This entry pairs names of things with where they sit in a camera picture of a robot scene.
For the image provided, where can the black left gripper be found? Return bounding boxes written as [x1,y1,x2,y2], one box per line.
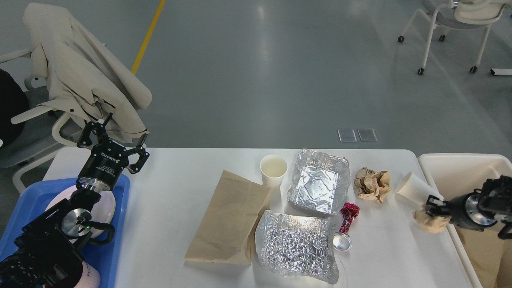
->
[76,112,150,192]

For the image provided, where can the beige jacket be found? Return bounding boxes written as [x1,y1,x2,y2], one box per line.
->
[23,2,152,143]

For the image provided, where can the red foil wrapped glass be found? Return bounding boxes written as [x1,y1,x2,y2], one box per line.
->
[333,202,360,251]

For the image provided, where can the brown paper bag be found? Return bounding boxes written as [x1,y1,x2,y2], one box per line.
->
[184,171,271,266]

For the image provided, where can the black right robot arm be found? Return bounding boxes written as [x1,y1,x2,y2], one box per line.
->
[426,175,512,240]

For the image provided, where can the clear floor plate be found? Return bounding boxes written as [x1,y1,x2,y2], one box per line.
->
[357,128,378,142]
[338,129,357,143]

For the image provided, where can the clear floor plate right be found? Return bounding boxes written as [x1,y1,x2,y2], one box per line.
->
[357,128,378,142]

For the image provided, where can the blue plastic tray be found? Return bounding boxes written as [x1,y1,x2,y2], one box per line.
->
[0,175,130,288]

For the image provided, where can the aluminium foil tray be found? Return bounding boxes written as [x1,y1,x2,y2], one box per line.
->
[287,149,351,216]

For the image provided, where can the pink plate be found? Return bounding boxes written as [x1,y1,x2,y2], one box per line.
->
[62,191,116,238]

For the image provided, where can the white paper cup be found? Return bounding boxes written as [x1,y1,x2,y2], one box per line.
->
[260,154,288,188]
[396,172,443,205]

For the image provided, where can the white table leg base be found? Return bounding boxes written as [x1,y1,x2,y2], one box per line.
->
[490,68,512,76]

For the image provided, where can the small brown paper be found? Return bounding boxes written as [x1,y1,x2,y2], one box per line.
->
[412,204,451,234]

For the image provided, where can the cream plastic bin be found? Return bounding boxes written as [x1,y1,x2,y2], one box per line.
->
[418,153,512,288]

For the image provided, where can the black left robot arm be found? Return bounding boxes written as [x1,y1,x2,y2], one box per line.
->
[1,113,150,288]

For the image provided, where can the pink mug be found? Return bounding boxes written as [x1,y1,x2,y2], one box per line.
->
[43,261,101,288]

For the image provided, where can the white office chair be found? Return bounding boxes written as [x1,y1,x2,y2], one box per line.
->
[1,72,82,193]

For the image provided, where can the crumpled brown paper ball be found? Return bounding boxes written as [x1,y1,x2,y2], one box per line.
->
[354,166,392,204]

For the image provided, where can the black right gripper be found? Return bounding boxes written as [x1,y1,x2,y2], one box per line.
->
[425,193,497,232]

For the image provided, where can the clear floor plate left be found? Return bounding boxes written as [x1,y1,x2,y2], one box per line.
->
[338,129,357,143]

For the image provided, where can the large brown paper sheet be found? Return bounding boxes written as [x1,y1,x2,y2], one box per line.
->
[456,227,512,288]

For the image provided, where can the white chair with castors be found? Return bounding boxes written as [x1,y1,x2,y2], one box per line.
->
[397,0,511,76]

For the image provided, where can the person in dark clothes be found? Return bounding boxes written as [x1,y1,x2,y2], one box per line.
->
[0,69,29,149]

